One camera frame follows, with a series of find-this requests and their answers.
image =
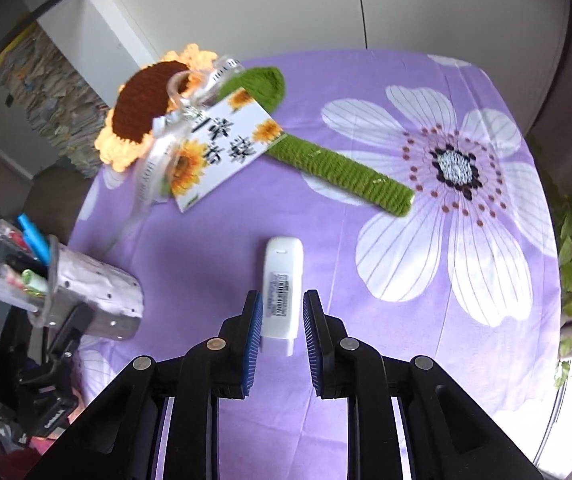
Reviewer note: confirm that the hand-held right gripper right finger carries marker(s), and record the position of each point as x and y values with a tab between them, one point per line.
310	345

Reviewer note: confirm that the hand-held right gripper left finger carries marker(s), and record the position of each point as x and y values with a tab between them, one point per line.
255	340

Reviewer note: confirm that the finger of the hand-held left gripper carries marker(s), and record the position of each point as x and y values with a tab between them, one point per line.
73	330

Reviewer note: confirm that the grey pen holder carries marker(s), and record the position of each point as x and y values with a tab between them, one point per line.
96	285

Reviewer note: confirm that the white correction tape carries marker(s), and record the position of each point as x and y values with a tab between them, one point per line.
281	270

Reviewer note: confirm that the blue marker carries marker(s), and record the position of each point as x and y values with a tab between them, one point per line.
36	245

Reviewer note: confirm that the red pen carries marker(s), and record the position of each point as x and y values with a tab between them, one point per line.
18	237

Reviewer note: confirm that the green capped highlighter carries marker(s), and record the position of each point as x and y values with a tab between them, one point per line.
33	280

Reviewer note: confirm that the translucent printed ribbon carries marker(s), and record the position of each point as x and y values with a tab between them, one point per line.
152	160

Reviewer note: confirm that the white sunflower card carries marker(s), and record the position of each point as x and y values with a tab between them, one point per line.
226	155

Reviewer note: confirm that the crochet sunflower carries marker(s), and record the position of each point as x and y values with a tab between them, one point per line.
138	105

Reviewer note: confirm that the tall stack of books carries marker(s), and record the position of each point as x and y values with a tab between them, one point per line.
51	95

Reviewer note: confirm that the purple floral tablecloth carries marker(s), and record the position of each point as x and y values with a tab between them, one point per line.
346	75

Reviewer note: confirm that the white cabinet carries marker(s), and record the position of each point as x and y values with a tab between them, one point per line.
266	5

